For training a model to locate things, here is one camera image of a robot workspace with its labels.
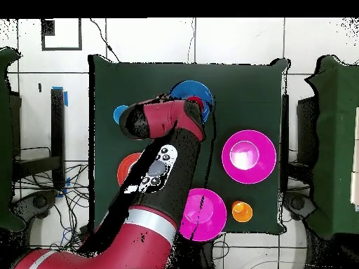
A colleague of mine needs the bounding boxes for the red plastic cup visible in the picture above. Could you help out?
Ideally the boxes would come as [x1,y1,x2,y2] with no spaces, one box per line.
[186,95,205,112]

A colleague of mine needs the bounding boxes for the blue plastic bowl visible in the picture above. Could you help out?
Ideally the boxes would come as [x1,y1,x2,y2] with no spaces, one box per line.
[168,80,215,124]

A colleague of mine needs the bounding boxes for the pink plastic bowl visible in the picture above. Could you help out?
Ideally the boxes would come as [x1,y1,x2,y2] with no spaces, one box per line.
[221,129,278,185]
[178,188,227,242]

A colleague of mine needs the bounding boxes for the red-orange plastic bowl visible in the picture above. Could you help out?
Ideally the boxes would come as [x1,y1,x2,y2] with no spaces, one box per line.
[116,152,142,187]

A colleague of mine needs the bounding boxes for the light blue plastic cup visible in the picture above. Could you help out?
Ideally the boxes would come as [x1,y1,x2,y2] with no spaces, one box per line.
[112,104,129,125]

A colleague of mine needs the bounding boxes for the orange plastic cup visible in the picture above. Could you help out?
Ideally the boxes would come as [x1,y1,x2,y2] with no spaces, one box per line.
[231,200,254,223]

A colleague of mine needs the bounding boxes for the dark green table cloth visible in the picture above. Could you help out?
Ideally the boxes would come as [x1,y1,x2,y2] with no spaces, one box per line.
[88,54,291,235]

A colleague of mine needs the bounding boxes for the black metal stand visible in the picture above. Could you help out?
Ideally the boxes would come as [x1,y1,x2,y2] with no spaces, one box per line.
[280,93,290,194]
[12,88,67,190]

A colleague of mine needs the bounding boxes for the black tape square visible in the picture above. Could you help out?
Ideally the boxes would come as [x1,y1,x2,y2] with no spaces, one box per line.
[41,18,83,52]

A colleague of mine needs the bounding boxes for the green-covered side table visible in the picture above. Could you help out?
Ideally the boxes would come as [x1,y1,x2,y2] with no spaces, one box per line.
[305,54,359,239]
[0,47,26,232]

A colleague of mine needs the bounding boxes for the thin black cable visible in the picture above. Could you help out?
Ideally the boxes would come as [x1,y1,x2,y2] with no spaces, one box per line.
[89,18,122,63]

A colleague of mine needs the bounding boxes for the tangle of floor cables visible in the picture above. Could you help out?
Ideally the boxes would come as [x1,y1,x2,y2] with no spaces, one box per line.
[13,145,90,250]

